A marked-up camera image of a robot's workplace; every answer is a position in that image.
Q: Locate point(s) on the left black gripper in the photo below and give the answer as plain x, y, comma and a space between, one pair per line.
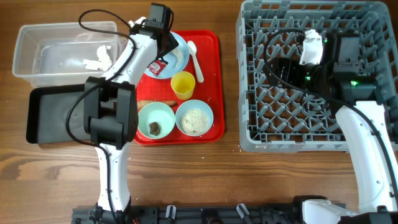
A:
170, 45

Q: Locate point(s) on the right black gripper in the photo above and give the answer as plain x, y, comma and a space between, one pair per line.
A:
290, 65

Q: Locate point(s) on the red snack wrapper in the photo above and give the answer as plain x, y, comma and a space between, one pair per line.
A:
157, 67

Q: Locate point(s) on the yellow plastic cup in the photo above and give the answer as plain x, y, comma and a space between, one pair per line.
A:
183, 85

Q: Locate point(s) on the white tissue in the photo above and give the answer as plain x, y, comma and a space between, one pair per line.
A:
103, 62

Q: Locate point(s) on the light blue bowl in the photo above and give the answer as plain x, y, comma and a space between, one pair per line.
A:
192, 104

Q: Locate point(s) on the white rice grains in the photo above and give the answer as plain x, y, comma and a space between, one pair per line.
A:
194, 122

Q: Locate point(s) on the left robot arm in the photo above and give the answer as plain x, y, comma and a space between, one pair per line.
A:
126, 73

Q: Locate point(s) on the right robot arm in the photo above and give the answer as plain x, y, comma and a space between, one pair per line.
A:
328, 68

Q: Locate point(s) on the grey dishwasher rack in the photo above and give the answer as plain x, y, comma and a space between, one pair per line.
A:
275, 119

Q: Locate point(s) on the clear plastic waste bin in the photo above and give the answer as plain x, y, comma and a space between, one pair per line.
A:
53, 54

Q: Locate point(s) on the light blue plate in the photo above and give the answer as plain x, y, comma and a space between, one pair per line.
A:
176, 60

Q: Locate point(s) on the white plastic spoon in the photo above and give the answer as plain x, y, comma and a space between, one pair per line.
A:
193, 52

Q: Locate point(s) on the green bowl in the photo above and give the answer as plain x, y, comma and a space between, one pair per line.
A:
156, 112

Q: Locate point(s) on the red serving tray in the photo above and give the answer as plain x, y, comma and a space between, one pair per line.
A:
210, 91

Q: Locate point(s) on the dark brown food scrap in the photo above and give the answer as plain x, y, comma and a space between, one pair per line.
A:
155, 128

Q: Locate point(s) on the black plastic tray bin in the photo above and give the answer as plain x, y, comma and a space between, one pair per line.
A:
74, 113

